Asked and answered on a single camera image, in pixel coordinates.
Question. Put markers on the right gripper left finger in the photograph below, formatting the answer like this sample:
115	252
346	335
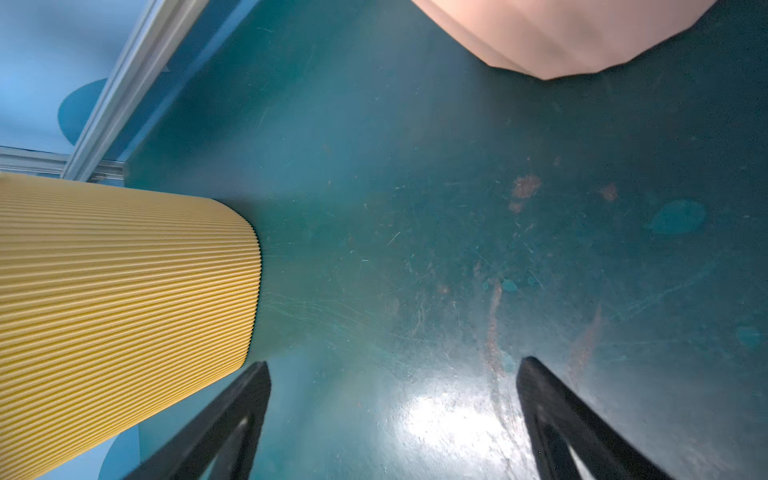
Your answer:
222	439

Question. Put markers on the yellow mesh waste bin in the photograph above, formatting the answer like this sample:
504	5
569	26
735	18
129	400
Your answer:
116	304

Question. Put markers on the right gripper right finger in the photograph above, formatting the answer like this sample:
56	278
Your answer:
561	425

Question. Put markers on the ribbed terracotta flower pot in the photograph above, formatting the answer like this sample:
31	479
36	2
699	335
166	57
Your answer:
549	39

